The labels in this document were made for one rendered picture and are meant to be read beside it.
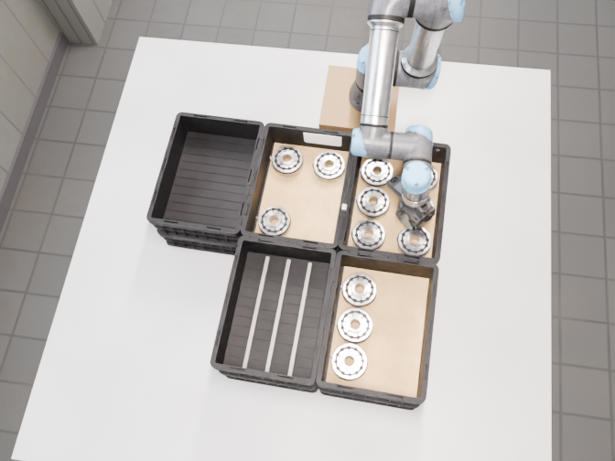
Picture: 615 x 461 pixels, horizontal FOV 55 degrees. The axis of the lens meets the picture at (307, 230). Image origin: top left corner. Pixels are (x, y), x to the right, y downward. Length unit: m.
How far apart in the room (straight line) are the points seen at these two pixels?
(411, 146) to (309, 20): 1.92
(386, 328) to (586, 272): 1.33
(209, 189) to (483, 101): 1.05
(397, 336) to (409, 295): 0.13
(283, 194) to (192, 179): 0.31
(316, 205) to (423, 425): 0.75
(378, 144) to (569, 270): 1.50
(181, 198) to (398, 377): 0.90
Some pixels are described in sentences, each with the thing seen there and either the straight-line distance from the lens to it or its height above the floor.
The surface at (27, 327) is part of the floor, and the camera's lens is 3.01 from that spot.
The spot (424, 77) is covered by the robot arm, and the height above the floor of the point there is 1.00.
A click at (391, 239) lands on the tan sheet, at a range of 1.88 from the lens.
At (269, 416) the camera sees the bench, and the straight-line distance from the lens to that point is 1.90.
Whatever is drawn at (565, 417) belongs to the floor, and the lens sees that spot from 2.74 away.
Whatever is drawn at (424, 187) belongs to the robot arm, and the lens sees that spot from 1.57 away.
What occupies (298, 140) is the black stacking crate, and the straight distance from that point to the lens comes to 2.00.
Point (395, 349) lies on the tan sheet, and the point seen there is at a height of 0.83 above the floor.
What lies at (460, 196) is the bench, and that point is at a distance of 2.12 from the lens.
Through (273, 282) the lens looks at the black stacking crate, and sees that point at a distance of 1.85.
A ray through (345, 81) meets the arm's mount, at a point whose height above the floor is 0.79.
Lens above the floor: 2.58
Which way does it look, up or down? 68 degrees down
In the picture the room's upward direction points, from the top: 9 degrees counter-clockwise
